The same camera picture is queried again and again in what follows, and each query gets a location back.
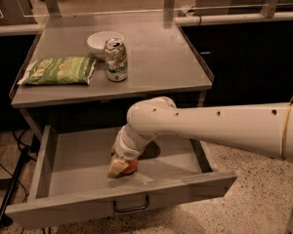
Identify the green chip bag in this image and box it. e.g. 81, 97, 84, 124
18, 57, 97, 86

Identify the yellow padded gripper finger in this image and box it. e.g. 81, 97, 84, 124
107, 156, 129, 177

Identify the white ceramic bowl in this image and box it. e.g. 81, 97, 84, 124
87, 31, 124, 61

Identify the black floor cable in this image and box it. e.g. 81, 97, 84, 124
0, 129, 40, 204

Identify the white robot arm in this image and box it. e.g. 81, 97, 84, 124
109, 97, 293, 176

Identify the black drawer handle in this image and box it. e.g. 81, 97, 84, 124
112, 195, 149, 214

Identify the black stand leg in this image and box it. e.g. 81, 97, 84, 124
0, 147, 29, 228

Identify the green white soda can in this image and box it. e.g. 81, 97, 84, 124
104, 38, 128, 82

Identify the orange fruit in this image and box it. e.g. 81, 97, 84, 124
122, 159, 138, 175

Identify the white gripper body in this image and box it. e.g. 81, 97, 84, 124
112, 137, 140, 161

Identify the grey open drawer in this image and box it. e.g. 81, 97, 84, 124
5, 108, 238, 230

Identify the grey cabinet counter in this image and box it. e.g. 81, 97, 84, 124
9, 10, 215, 141

